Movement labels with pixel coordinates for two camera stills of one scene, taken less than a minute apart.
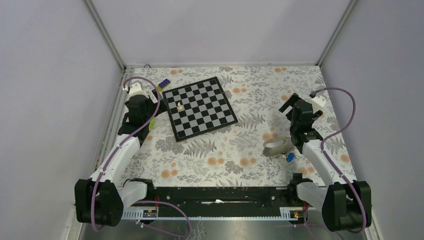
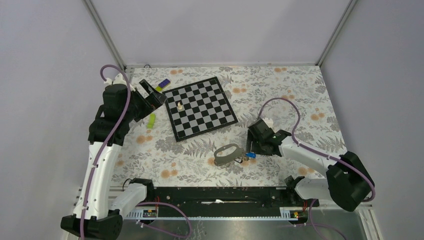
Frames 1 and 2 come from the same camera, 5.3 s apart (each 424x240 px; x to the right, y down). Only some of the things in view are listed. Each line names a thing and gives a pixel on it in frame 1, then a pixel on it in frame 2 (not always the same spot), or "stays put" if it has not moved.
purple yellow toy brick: [163, 84] stays put
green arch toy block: [152, 123] stays put
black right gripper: [290, 102] → [250, 138]
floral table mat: [256, 151] stays put
